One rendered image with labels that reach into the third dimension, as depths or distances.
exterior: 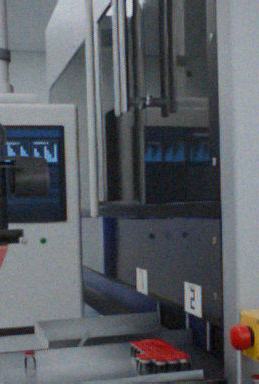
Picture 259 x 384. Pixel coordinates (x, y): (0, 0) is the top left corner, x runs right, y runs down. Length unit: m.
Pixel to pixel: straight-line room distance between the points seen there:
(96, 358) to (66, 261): 0.71
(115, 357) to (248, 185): 0.50
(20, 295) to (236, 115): 1.13
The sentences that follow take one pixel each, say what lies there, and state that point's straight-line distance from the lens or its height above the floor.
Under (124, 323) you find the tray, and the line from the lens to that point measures 1.63.
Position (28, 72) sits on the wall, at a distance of 6.67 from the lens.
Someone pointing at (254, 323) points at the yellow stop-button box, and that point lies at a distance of 0.94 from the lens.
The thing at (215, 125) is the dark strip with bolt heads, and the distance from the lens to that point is 1.07.
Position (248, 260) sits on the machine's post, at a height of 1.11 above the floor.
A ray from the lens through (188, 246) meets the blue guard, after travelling 1.19.
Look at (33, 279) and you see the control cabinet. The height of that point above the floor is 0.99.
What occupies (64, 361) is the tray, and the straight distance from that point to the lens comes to 1.26.
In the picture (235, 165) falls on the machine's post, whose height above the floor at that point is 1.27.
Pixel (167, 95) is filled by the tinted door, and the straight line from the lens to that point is 1.33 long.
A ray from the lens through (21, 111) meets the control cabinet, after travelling 1.94.
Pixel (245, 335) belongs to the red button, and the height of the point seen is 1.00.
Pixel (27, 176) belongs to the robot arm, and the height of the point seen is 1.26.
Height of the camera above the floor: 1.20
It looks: 3 degrees down
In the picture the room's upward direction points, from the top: 2 degrees counter-clockwise
